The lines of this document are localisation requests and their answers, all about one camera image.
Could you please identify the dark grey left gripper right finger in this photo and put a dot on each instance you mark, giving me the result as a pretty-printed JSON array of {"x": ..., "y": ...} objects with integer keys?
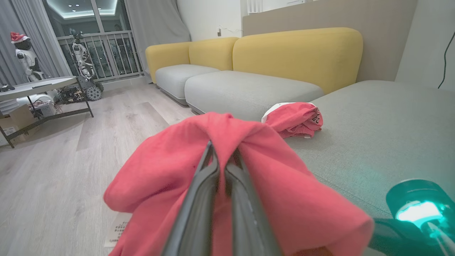
[{"x": 245, "y": 213}]

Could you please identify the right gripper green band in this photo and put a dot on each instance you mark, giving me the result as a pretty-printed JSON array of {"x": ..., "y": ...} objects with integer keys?
[{"x": 416, "y": 199}]

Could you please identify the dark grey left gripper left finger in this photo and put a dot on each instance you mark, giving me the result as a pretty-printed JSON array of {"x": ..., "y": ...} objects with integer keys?
[{"x": 201, "y": 209}]

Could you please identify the red cloth garment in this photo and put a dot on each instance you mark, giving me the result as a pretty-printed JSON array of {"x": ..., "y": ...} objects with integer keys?
[
  {"x": 160, "y": 170},
  {"x": 295, "y": 119}
]

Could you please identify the grey and yellow sofa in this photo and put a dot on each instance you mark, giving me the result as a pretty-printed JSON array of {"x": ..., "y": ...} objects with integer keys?
[{"x": 249, "y": 89}]

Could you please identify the grey fabric curtain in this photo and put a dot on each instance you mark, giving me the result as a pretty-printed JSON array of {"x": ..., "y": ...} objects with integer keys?
[{"x": 153, "y": 25}]

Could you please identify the white printed paper sheet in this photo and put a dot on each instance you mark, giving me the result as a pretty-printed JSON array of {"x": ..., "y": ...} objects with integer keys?
[{"x": 117, "y": 229}]

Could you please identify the white robot on wheeled base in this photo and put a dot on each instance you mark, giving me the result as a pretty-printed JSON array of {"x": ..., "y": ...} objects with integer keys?
[{"x": 80, "y": 57}]

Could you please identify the white balcony railing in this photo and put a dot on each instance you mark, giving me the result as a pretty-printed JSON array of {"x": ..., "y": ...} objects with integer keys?
[{"x": 106, "y": 34}]

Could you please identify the brown cardboard box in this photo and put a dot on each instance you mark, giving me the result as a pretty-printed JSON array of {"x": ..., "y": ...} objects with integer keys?
[{"x": 21, "y": 117}]

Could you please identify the grey table with black legs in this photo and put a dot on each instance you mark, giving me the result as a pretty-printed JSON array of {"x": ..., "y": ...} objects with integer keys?
[{"x": 35, "y": 87}]

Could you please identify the white ribbed radiator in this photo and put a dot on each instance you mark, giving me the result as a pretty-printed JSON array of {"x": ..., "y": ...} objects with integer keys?
[{"x": 254, "y": 5}]

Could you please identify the grey curtain beside table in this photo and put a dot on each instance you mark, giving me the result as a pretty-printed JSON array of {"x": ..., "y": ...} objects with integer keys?
[{"x": 46, "y": 42}]

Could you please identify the dark object on table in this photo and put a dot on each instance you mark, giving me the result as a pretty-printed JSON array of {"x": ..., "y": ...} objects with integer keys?
[{"x": 6, "y": 88}]

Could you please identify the white robot with santa hat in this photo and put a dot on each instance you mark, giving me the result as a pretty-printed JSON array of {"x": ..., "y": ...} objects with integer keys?
[{"x": 26, "y": 57}]

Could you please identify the balcony window frame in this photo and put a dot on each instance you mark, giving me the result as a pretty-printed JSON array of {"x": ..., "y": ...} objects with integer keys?
[{"x": 96, "y": 14}]

